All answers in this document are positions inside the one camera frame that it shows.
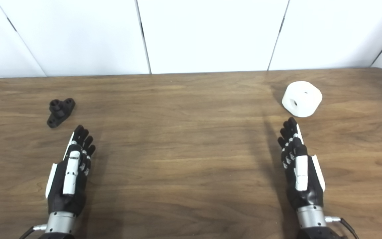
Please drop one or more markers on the round white plastic piece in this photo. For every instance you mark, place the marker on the round white plastic piece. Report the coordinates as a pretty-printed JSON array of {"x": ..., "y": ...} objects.
[{"x": 305, "y": 99}]

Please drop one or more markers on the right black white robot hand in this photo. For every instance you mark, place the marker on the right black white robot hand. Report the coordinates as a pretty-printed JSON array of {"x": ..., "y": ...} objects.
[{"x": 305, "y": 196}]

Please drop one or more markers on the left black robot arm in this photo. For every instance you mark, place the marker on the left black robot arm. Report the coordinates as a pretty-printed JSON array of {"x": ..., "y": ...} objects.
[{"x": 60, "y": 224}]

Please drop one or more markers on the black flanged holder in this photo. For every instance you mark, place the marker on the black flanged holder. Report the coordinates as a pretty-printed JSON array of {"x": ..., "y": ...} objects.
[{"x": 59, "y": 112}]

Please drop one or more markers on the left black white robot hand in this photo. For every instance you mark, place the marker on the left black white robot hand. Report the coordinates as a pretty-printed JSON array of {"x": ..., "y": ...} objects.
[{"x": 68, "y": 196}]

